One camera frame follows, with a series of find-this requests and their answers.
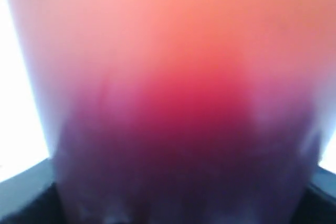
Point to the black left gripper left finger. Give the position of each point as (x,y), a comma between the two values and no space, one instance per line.
(31,197)

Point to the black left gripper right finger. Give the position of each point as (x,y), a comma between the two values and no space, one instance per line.
(322,193)

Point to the red ketchup squeeze bottle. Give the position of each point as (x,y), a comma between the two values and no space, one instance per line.
(181,111)

